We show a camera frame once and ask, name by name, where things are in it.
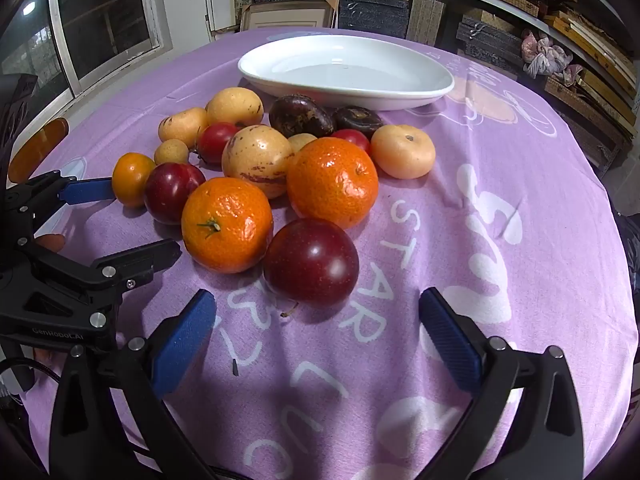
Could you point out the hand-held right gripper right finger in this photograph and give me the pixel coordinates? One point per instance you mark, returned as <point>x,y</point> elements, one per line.
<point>450,340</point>

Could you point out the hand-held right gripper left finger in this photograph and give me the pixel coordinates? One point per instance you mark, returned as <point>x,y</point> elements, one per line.
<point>182,345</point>

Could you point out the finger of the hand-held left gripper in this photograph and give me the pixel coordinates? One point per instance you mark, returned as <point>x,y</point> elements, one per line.
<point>90,190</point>
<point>145,255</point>

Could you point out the small orange-yellow round fruit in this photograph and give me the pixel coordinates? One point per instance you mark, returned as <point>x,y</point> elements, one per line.
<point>131,179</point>

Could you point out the small dark red plum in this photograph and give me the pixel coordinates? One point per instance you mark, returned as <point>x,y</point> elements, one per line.
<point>172,192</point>

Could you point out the orange mandarin with green stem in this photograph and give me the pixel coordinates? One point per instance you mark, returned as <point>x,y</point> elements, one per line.
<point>227,225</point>

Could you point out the tan longan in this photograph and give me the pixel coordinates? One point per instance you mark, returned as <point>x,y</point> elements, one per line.
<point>170,152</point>
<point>300,141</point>

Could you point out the plain yellow pepino melon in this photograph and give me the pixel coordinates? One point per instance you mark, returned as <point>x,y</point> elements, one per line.
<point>182,126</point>

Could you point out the red tomato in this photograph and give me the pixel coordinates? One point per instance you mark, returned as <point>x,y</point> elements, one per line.
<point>352,139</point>
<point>215,142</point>

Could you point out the pale purple-striped pepino melon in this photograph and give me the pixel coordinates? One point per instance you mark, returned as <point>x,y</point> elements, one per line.
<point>257,160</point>

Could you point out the large dark red plum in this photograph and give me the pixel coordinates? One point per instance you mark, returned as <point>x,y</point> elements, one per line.
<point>311,262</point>

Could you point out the yellow brown-marked pepino melon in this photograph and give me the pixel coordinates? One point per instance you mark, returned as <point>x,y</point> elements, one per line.
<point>234,106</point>

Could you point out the pale orange persimmon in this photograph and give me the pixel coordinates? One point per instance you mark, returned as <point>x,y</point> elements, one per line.
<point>402,151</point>

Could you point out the white oval plate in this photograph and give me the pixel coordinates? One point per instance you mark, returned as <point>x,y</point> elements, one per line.
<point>350,72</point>

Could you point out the person's left hand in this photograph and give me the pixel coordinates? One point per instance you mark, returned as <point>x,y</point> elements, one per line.
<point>52,243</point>

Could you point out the orange wooden chair back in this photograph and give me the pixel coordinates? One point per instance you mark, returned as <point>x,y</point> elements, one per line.
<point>37,147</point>

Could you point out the purple printed tablecloth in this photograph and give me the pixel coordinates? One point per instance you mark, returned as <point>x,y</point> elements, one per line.
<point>450,260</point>

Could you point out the small dark fruit stem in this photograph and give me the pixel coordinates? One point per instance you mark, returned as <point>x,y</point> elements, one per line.
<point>290,310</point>

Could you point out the pink plastic bag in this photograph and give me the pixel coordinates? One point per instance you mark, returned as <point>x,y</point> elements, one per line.
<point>545,57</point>

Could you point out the stack of dark grey boxes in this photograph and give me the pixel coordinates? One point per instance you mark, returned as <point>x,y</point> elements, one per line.
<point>485,40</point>
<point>372,10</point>

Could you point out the stack of yellow wooden boxes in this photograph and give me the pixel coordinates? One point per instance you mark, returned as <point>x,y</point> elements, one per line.
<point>600,60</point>

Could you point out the upright woven box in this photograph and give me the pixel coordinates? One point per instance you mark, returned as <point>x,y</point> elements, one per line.
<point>425,20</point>

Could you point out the window with white frame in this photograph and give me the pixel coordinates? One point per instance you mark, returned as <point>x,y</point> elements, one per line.
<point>105,10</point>

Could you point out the wooden picture frame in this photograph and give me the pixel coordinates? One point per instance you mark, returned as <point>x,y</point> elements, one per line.
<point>285,15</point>

